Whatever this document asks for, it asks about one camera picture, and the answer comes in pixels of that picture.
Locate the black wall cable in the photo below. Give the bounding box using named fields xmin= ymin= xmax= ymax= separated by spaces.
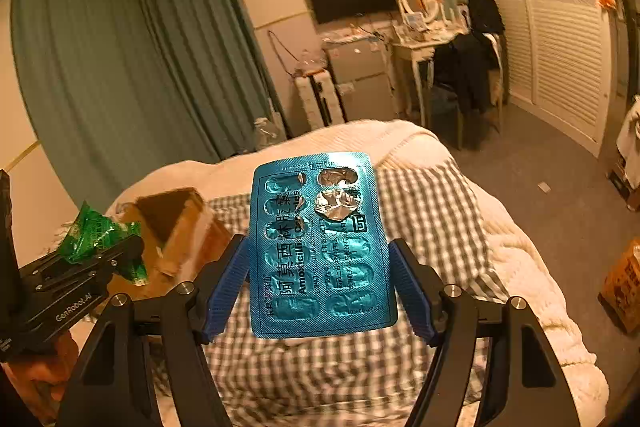
xmin=267 ymin=29 xmax=301 ymax=75

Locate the blue pill blister pack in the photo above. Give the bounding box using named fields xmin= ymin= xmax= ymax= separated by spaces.
xmin=250 ymin=152 xmax=399 ymax=339

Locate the white suitcase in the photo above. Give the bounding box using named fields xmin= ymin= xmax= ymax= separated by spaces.
xmin=295 ymin=72 xmax=348 ymax=130

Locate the person's left hand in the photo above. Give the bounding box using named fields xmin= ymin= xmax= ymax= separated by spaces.
xmin=0 ymin=337 xmax=76 ymax=423

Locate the green foil packet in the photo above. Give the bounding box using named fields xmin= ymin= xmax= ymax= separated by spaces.
xmin=55 ymin=202 xmax=148 ymax=285

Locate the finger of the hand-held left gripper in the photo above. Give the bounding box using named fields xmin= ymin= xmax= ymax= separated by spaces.
xmin=90 ymin=234 xmax=146 ymax=275

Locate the orange floor bag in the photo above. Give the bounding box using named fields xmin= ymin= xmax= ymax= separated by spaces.
xmin=599 ymin=239 xmax=640 ymax=335

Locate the brown cardboard box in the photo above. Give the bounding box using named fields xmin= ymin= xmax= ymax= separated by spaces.
xmin=107 ymin=188 xmax=233 ymax=308

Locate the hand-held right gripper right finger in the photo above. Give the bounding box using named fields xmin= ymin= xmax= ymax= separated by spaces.
xmin=389 ymin=237 xmax=573 ymax=427

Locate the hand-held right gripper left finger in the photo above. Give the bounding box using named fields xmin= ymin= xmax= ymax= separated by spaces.
xmin=56 ymin=233 xmax=250 ymax=427

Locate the white louvred wardrobe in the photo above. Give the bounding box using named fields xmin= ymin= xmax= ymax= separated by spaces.
xmin=457 ymin=0 xmax=628 ymax=158

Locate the white dressing table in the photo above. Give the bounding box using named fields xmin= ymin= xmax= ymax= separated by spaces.
xmin=390 ymin=22 xmax=471 ymax=128

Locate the grey small fridge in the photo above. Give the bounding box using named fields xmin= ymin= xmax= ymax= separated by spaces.
xmin=322 ymin=34 xmax=401 ymax=125

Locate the chair with dark clothes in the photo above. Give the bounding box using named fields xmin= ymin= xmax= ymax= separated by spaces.
xmin=432 ymin=0 xmax=508 ymax=150

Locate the grey checked blanket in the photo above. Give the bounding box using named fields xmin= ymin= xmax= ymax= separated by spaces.
xmin=150 ymin=167 xmax=506 ymax=423

